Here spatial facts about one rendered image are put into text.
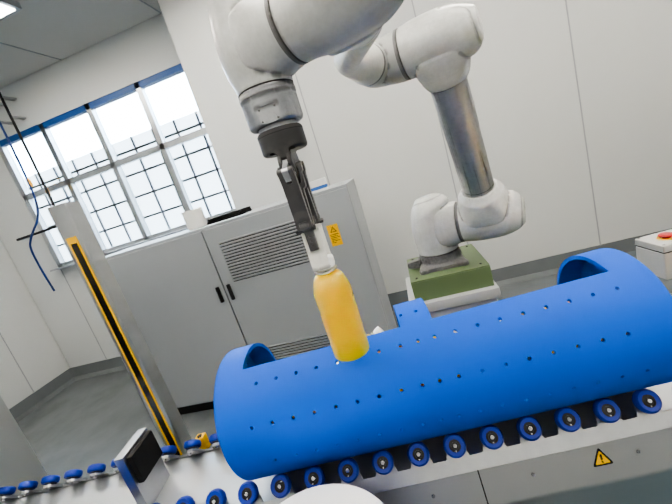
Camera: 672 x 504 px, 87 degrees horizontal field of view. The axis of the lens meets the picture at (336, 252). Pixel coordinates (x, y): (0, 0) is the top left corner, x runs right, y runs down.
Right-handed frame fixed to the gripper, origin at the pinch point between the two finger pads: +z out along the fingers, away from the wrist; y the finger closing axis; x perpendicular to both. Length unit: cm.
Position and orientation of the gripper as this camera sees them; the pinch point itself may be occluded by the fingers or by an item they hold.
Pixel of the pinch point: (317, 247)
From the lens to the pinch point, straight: 60.7
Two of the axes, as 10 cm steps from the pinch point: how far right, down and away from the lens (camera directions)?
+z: 3.0, 9.3, 2.1
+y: -0.6, 2.3, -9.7
